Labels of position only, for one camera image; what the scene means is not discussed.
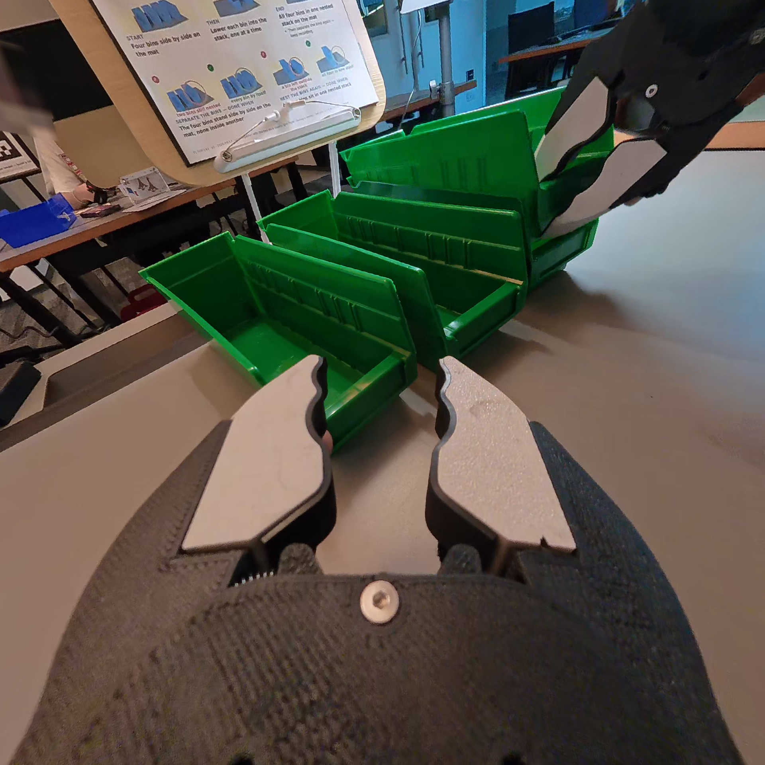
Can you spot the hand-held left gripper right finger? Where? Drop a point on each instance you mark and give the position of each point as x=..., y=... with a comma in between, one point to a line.
x=496, y=472

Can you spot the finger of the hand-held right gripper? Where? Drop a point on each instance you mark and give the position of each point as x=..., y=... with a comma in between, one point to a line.
x=621, y=173
x=574, y=125

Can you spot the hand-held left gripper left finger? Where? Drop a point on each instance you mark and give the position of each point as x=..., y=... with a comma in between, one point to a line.
x=263, y=466

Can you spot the green plastic bin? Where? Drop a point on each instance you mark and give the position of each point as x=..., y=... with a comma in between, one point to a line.
x=287, y=334
x=484, y=317
x=514, y=101
x=562, y=257
x=454, y=155

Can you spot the grey desk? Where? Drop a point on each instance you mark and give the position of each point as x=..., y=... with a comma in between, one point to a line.
x=597, y=388

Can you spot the grey metal pole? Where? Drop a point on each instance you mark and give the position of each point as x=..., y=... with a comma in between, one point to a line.
x=446, y=48

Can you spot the red container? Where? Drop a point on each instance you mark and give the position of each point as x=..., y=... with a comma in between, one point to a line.
x=143, y=302

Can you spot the black box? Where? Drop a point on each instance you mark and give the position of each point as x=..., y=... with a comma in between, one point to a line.
x=18, y=391

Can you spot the white board stand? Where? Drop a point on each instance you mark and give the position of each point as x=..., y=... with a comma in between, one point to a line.
x=287, y=139

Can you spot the wooden background table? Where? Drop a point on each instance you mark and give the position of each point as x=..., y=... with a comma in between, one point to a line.
x=101, y=224

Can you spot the small clear card stand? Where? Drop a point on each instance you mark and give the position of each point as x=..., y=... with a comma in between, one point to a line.
x=142, y=185

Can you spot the blue plastic bin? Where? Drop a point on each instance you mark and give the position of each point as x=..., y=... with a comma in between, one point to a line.
x=30, y=224

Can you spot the printed instruction sheet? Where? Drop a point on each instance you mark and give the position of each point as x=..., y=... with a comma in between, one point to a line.
x=239, y=60

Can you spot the black white marker sign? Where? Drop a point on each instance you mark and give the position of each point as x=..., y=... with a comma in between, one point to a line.
x=15, y=152

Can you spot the wooden instruction board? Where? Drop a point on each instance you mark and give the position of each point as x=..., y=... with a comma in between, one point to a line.
x=107, y=66

